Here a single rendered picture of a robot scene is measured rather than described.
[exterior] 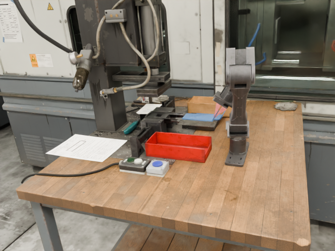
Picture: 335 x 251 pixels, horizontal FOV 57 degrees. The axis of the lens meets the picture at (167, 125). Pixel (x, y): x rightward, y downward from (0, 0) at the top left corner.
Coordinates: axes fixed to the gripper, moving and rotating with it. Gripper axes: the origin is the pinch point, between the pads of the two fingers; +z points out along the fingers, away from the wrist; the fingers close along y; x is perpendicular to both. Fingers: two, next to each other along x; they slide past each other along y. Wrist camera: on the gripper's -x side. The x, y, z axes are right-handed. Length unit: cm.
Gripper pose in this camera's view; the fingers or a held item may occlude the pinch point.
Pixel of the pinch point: (215, 115)
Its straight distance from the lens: 139.1
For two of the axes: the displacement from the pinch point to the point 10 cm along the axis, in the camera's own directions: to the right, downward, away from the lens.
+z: -4.3, 7.6, 4.8
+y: -8.3, -5.4, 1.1
